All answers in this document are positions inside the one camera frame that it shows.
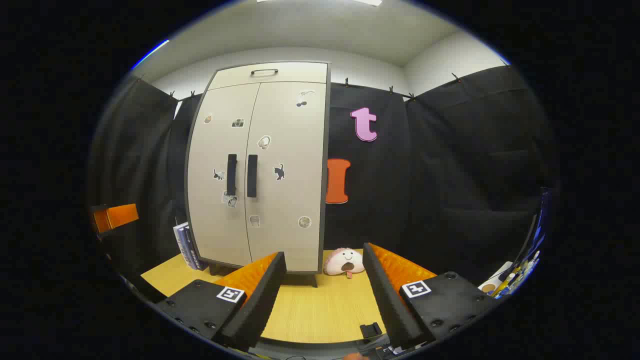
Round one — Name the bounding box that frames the beige double-door shoe cabinet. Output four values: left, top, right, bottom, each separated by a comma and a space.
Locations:
184, 61, 332, 288

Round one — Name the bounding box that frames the dark blue box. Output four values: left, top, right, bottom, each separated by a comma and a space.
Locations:
180, 225, 208, 272

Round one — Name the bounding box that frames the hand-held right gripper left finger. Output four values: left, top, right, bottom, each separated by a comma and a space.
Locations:
155, 251, 287, 352

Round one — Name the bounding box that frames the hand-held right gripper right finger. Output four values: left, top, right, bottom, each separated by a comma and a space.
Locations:
362, 242, 498, 351

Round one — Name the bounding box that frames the white box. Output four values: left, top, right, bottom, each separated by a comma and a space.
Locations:
173, 221, 191, 266

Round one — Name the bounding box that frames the beige cabinet door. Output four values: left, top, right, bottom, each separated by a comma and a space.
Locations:
186, 84, 261, 268
244, 81, 328, 273

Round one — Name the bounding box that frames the pink smiling plush toy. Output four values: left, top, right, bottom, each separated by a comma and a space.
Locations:
323, 247, 365, 278

